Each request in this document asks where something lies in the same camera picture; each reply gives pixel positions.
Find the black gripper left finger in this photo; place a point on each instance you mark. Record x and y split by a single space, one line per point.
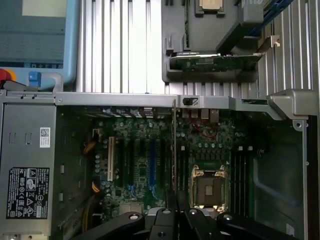
162 227

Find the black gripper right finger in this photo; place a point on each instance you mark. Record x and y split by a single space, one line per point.
200 227

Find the silver chipset heatsink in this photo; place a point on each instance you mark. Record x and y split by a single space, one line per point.
130 208

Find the CPU socket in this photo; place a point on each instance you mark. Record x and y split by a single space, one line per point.
210 190

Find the long black expansion slot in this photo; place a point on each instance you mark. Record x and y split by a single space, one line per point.
163 162
130 162
121 162

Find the blue expansion slot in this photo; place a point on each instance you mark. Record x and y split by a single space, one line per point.
153 162

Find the short black expansion slot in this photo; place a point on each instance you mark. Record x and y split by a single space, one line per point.
142 147

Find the white expansion slot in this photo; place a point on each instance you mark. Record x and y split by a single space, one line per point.
109 160

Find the green motherboard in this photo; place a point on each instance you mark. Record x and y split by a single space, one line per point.
215 140

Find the open PC case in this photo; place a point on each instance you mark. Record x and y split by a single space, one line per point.
275 175

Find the green graphics card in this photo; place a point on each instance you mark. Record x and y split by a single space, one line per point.
212 62

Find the grey power supply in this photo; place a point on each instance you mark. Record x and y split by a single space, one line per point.
25 125

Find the blue release latch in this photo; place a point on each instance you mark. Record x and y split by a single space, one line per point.
34 78

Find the grey parts rack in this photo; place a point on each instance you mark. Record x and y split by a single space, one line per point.
225 27

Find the silver CPU chip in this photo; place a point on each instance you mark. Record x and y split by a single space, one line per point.
212 3

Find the teach pendant with screen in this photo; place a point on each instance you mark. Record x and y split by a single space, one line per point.
37 32

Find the blue disk rail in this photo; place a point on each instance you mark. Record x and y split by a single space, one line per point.
265 20

